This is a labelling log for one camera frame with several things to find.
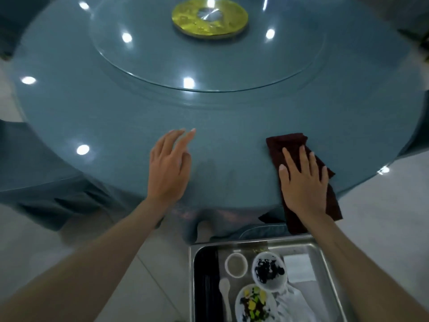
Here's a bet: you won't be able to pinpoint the dark red cleaning cloth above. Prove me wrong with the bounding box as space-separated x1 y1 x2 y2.
258 133 344 236

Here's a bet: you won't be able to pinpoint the gold turntable base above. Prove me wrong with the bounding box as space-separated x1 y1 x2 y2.
171 0 249 40

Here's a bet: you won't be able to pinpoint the metal serving tray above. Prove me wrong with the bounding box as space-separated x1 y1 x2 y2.
188 234 350 322

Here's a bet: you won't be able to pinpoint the small white cup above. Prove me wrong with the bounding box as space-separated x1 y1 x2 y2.
224 252 249 278

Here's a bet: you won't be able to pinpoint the person's left forearm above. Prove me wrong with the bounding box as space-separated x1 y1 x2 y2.
0 197 167 322

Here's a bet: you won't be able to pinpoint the white folded napkin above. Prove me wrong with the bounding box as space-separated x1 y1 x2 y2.
283 254 318 284

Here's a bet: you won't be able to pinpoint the person's right hand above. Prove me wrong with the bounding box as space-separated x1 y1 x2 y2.
278 145 331 219

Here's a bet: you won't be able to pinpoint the blue covered chair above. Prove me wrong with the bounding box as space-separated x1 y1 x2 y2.
0 0 58 61

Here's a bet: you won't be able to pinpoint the white ceramic spoon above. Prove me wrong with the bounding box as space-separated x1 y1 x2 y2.
219 278 233 322

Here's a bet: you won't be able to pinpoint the round glass turntable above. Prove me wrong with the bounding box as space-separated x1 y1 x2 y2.
88 0 328 93

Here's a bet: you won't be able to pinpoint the black chopsticks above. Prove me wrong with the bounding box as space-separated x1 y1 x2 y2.
194 247 224 322

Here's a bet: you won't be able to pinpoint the white bowl with black food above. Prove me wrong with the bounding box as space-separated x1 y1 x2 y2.
251 251 289 293

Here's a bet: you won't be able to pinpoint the person's left hand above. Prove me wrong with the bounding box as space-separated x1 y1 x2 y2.
146 128 197 207

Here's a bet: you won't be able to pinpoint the white plate with leftovers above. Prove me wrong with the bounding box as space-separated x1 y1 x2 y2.
234 284 279 322

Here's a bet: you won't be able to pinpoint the blue tablecloth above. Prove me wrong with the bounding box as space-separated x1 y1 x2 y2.
8 0 427 246

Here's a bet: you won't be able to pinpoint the person's right forearm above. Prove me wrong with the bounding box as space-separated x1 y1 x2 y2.
303 211 429 322

